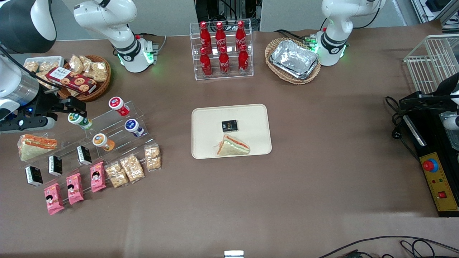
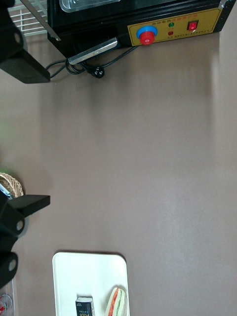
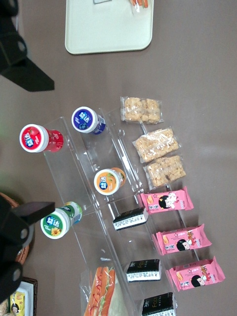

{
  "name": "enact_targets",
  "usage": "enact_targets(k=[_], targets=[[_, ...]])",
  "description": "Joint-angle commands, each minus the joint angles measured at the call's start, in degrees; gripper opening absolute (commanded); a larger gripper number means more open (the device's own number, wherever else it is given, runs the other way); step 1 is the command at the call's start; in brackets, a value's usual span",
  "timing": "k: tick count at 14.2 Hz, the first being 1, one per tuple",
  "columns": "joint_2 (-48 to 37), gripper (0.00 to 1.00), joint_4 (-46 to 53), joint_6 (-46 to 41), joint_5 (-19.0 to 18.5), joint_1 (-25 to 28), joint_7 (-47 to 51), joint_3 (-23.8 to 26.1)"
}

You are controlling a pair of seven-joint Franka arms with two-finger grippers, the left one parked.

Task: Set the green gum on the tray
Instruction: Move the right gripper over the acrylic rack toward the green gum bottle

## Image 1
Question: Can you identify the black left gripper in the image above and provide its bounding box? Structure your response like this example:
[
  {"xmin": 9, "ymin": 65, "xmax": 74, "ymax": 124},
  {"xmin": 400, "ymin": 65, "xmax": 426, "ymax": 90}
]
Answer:
[{"xmin": 399, "ymin": 92, "xmax": 456, "ymax": 110}]

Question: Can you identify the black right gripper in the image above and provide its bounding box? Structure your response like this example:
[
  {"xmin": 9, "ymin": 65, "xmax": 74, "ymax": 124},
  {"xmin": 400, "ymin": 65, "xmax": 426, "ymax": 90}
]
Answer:
[{"xmin": 18, "ymin": 89, "xmax": 87, "ymax": 121}]

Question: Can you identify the green gum bottle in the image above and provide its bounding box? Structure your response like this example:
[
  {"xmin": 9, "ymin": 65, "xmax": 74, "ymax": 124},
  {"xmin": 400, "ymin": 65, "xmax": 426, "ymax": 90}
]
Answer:
[{"xmin": 68, "ymin": 113, "xmax": 93, "ymax": 130}]

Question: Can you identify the orange gum bottle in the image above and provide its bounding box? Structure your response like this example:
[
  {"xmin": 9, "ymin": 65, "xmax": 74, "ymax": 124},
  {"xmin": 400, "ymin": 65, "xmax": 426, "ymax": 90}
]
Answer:
[{"xmin": 92, "ymin": 133, "xmax": 115, "ymax": 151}]

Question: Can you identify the red gum bottle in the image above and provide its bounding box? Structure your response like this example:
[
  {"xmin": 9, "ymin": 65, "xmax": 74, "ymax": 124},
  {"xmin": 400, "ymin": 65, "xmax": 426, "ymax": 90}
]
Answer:
[{"xmin": 109, "ymin": 96, "xmax": 130, "ymax": 117}]

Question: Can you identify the blue gum bottle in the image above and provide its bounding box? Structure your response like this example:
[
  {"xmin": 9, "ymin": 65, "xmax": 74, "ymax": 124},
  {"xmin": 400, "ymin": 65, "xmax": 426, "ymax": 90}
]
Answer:
[{"xmin": 124, "ymin": 119, "xmax": 145, "ymax": 138}]

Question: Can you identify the aluminium foil tray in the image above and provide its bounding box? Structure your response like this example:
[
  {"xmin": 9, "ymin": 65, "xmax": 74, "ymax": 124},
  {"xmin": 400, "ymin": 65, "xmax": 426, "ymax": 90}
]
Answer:
[{"xmin": 269, "ymin": 39, "xmax": 320, "ymax": 80}]

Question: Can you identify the beige plastic tray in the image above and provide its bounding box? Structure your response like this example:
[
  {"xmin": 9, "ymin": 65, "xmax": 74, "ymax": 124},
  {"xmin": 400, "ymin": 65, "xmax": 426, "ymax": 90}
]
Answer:
[{"xmin": 191, "ymin": 104, "xmax": 272, "ymax": 159}]

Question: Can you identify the red cookie box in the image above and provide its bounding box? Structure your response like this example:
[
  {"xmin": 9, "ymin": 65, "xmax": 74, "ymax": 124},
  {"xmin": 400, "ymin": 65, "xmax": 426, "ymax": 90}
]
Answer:
[{"xmin": 46, "ymin": 67, "xmax": 97, "ymax": 95}]

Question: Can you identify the clear acrylic step stand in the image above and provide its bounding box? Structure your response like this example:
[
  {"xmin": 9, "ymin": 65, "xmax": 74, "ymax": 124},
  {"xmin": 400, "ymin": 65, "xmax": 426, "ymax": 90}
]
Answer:
[
  {"xmin": 65, "ymin": 101, "xmax": 155, "ymax": 162},
  {"xmin": 17, "ymin": 124, "xmax": 104, "ymax": 187}
]

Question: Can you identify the round brown wicker basket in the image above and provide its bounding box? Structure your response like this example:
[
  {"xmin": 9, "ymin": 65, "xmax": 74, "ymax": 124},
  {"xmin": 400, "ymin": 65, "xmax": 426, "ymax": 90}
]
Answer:
[{"xmin": 57, "ymin": 55, "xmax": 112, "ymax": 102}]

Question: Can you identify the basket with yellow pack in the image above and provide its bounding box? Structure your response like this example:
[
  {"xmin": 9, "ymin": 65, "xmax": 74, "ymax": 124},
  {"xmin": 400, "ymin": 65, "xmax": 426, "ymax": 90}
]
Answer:
[{"xmin": 23, "ymin": 56, "xmax": 65, "ymax": 90}]

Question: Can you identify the wrapped triangle sandwich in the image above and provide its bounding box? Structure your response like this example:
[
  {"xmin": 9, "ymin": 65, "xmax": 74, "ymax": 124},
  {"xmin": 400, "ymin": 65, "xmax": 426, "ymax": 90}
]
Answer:
[
  {"xmin": 17, "ymin": 134, "xmax": 58, "ymax": 162},
  {"xmin": 215, "ymin": 134, "xmax": 250, "ymax": 157}
]

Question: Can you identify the pink snack packet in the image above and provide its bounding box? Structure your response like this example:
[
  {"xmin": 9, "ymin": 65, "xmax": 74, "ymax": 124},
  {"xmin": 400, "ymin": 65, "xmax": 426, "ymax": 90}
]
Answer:
[
  {"xmin": 90, "ymin": 162, "xmax": 107, "ymax": 193},
  {"xmin": 44, "ymin": 183, "xmax": 65, "ymax": 215},
  {"xmin": 66, "ymin": 173, "xmax": 84, "ymax": 205}
]

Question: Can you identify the right black snack box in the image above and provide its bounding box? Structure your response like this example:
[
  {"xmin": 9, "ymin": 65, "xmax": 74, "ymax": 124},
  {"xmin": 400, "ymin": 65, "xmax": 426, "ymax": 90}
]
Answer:
[{"xmin": 25, "ymin": 166, "xmax": 43, "ymax": 187}]

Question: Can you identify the black yellow control box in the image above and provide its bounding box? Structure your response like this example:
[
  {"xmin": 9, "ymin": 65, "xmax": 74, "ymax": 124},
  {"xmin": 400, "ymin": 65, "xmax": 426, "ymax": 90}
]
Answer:
[{"xmin": 403, "ymin": 104, "xmax": 459, "ymax": 217}]

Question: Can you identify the red cola bottle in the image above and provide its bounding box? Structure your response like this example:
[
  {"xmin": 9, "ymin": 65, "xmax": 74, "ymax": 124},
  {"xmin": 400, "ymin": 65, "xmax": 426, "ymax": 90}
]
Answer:
[
  {"xmin": 238, "ymin": 44, "xmax": 250, "ymax": 75},
  {"xmin": 215, "ymin": 22, "xmax": 227, "ymax": 52},
  {"xmin": 199, "ymin": 21, "xmax": 212, "ymax": 54},
  {"xmin": 199, "ymin": 47, "xmax": 213, "ymax": 77},
  {"xmin": 235, "ymin": 21, "xmax": 247, "ymax": 52},
  {"xmin": 219, "ymin": 47, "xmax": 231, "ymax": 76}
]

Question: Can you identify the oval light wicker basket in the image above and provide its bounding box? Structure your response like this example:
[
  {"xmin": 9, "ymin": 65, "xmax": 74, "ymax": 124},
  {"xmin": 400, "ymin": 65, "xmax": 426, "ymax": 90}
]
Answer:
[{"xmin": 265, "ymin": 37, "xmax": 321, "ymax": 85}]

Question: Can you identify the clear acrylic bottle rack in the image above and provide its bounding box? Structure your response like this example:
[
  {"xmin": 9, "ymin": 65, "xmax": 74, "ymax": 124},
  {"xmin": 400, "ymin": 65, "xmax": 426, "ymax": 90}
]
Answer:
[{"xmin": 190, "ymin": 19, "xmax": 254, "ymax": 81}]

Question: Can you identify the black equipment rack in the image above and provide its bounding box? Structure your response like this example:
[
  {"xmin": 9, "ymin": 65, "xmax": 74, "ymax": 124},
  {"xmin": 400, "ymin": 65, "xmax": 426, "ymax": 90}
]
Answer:
[{"xmin": 195, "ymin": 0, "xmax": 260, "ymax": 31}]

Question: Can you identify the black cable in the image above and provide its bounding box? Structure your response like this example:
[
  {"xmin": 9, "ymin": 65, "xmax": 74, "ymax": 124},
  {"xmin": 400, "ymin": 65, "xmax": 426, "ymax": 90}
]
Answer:
[
  {"xmin": 274, "ymin": 29, "xmax": 318, "ymax": 47},
  {"xmin": 318, "ymin": 235, "xmax": 459, "ymax": 258},
  {"xmin": 385, "ymin": 95, "xmax": 419, "ymax": 160},
  {"xmin": 401, "ymin": 239, "xmax": 437, "ymax": 258}
]

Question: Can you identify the white wire basket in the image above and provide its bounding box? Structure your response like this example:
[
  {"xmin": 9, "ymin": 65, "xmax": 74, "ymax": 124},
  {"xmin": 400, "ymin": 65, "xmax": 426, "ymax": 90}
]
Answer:
[{"xmin": 403, "ymin": 34, "xmax": 459, "ymax": 95}]

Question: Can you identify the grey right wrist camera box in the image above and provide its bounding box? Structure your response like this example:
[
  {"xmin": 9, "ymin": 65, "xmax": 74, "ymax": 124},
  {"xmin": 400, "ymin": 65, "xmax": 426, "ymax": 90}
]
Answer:
[{"xmin": 0, "ymin": 116, "xmax": 57, "ymax": 133}]

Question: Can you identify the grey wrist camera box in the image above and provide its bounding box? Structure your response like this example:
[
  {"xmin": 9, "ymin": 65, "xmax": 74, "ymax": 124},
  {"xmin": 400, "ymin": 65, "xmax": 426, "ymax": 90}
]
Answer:
[
  {"xmin": 0, "ymin": 116, "xmax": 57, "ymax": 133},
  {"xmin": 443, "ymin": 115, "xmax": 459, "ymax": 130}
]

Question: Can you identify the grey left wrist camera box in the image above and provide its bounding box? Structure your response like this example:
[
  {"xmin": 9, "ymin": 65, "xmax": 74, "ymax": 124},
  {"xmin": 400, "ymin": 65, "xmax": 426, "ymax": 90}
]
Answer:
[{"xmin": 443, "ymin": 115, "xmax": 459, "ymax": 130}]

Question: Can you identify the metal shelf frame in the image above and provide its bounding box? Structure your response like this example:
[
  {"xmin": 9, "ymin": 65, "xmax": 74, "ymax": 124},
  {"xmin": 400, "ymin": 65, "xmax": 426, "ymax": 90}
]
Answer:
[{"xmin": 411, "ymin": 0, "xmax": 459, "ymax": 33}]

